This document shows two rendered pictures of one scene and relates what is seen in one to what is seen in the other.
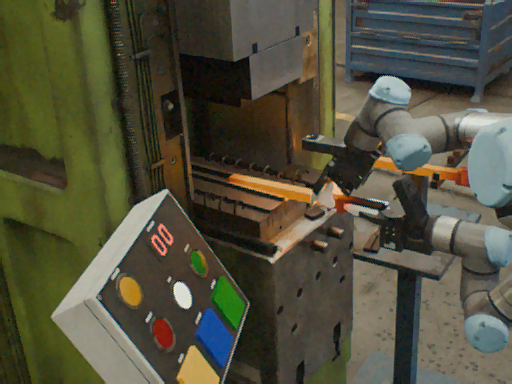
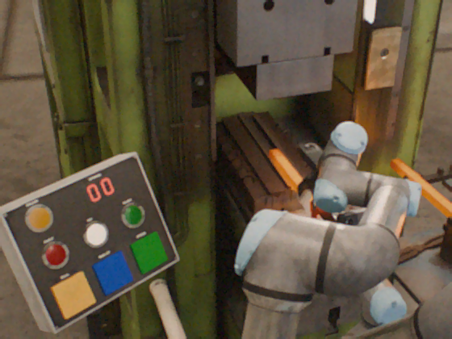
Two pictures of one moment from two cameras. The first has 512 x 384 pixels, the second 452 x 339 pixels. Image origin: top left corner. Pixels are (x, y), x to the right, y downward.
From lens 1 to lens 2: 0.87 m
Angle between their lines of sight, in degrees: 26
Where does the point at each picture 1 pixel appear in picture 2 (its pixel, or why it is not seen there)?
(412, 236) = not seen: hidden behind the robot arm
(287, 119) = (350, 117)
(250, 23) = (261, 39)
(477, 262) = (365, 311)
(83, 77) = (111, 48)
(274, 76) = (289, 85)
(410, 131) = (332, 180)
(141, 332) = (33, 248)
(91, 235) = not seen: hidden behind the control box
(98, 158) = (118, 108)
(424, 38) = not seen: outside the picture
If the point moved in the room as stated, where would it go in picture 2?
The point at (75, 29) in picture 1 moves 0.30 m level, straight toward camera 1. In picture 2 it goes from (108, 12) to (32, 64)
